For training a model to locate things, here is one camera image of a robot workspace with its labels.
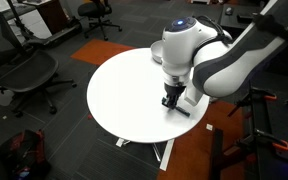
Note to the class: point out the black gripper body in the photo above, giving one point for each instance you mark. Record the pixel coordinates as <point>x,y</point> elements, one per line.
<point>174,90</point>

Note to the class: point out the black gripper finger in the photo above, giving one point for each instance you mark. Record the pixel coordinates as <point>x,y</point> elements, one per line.
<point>166,101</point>
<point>173,102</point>

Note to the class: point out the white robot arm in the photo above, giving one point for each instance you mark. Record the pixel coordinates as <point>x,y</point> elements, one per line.
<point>200,57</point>

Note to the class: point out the grey bowl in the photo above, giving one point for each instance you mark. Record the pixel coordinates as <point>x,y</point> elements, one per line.
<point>156,51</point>

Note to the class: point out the round white table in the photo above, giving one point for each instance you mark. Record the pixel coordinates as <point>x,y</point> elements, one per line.
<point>124,96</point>

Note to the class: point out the white table base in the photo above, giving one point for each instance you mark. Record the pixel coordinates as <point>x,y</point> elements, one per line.
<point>163,157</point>

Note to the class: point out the black padded office chair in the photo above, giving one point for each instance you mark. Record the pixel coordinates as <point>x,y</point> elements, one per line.
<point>97,9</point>

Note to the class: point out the red black tool bag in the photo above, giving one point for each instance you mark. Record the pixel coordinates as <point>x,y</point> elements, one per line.
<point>24,156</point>

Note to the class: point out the black mesh office chair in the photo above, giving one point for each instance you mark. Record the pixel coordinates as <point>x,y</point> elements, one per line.
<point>26,73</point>

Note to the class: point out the orange handled clamp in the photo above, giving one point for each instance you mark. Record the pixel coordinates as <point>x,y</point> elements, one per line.
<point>264,137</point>

